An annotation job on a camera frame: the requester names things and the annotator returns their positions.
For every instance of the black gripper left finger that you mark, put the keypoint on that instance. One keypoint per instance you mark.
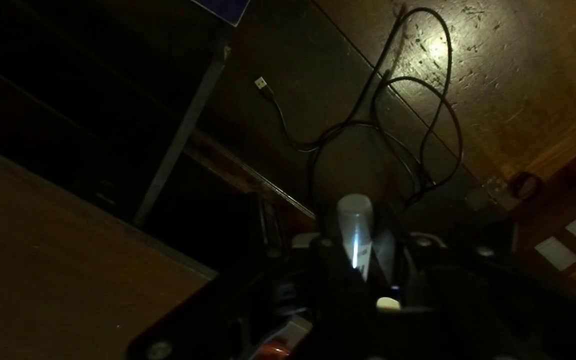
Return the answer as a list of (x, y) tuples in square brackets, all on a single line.
[(338, 307)]

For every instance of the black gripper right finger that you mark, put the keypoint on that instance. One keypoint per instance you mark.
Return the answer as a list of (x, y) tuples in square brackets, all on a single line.
[(430, 285)]

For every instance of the dark wooden secretary desk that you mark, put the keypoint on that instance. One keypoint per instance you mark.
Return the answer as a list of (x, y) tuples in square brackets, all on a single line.
[(162, 176)]

